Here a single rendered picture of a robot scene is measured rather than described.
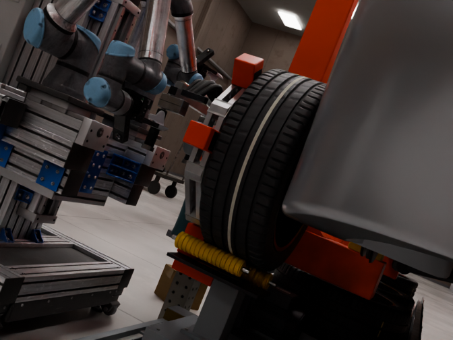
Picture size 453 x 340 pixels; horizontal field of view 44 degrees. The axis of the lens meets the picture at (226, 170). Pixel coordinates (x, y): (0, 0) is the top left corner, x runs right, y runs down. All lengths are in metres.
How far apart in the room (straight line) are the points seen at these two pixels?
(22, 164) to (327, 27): 1.39
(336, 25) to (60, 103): 1.24
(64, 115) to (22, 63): 0.47
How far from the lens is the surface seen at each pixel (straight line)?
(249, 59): 1.84
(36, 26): 1.92
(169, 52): 2.74
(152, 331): 1.89
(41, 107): 2.00
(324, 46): 2.54
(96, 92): 1.60
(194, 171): 1.76
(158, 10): 1.80
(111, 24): 2.26
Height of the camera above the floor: 0.78
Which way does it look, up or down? level
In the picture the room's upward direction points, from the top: 22 degrees clockwise
